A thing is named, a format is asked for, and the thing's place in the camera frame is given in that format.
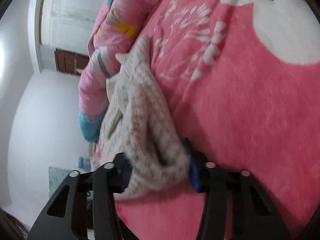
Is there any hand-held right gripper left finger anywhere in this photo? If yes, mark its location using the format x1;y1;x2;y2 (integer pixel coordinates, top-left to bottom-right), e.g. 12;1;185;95
26;152;133;240

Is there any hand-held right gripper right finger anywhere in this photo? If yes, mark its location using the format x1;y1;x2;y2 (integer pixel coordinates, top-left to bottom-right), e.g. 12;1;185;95
182;137;292;240

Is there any beige white houndstooth coat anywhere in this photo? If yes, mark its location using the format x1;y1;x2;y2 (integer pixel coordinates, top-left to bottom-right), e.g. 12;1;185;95
90;35;190;198

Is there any blue water bottle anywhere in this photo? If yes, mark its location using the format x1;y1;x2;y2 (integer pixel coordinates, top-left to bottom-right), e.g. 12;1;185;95
78;156;92;169

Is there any teal patterned cloth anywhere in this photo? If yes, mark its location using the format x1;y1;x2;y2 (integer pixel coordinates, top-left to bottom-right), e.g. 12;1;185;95
48;166;73;200

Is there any pink floral fleece blanket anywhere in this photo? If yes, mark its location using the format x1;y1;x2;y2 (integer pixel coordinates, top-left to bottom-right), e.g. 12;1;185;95
91;0;320;240

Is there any pink printed quilt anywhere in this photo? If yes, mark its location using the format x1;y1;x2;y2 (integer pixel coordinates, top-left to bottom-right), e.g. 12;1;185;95
78;0;180;143

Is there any brown wooden door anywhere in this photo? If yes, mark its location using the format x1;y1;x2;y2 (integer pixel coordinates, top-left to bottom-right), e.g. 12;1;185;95
54;49;90;77

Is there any white wardrobe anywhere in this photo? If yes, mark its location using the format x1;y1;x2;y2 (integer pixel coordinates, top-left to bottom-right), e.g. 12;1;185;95
40;0;115;55

